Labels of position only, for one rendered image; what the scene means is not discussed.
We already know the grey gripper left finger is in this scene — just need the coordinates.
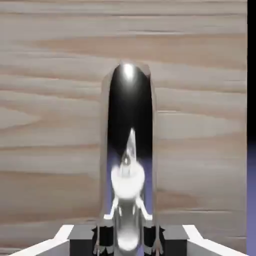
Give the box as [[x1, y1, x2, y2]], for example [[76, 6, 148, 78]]
[[8, 224, 99, 256]]

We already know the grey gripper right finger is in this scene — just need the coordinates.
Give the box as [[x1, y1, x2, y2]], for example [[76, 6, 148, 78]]
[[158, 224, 250, 256]]

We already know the curved shiny metal handle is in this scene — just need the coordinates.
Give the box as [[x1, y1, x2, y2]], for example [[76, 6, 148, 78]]
[[95, 59, 163, 256]]

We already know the light wood cabinet door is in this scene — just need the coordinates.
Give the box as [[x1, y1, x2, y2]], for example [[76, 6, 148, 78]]
[[0, 0, 248, 256]]

